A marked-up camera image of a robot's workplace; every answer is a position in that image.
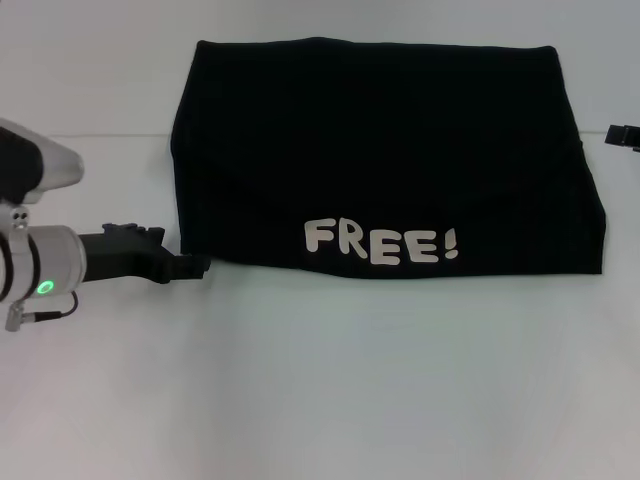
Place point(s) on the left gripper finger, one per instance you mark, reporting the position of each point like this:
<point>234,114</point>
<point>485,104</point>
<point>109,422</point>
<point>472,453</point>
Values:
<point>192,267</point>

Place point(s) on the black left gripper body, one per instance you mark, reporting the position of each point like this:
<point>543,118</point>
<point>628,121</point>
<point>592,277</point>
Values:
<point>125,257</point>

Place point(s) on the black t-shirt with white print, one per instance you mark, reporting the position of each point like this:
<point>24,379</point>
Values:
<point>375,150</point>

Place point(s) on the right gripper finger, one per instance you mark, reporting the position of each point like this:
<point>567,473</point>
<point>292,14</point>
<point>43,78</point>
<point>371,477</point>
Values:
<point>625,136</point>

